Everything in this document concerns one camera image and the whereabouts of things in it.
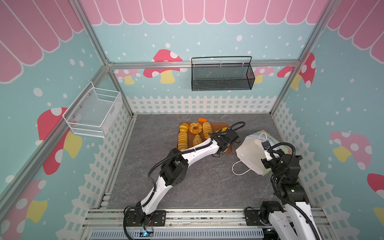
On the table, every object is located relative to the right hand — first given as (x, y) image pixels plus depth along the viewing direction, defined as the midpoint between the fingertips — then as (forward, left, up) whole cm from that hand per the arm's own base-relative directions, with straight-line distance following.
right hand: (270, 146), depth 74 cm
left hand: (+10, +25, -16) cm, 31 cm away
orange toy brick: (+38, +33, -22) cm, 55 cm away
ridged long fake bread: (+16, +46, -20) cm, 53 cm away
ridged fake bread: (+27, +29, -20) cm, 44 cm away
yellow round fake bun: (+29, +46, -20) cm, 58 cm away
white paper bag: (+8, +3, -19) cm, 21 cm away
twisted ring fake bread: (+26, +37, -20) cm, 50 cm away
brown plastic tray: (+24, +41, -21) cm, 52 cm away
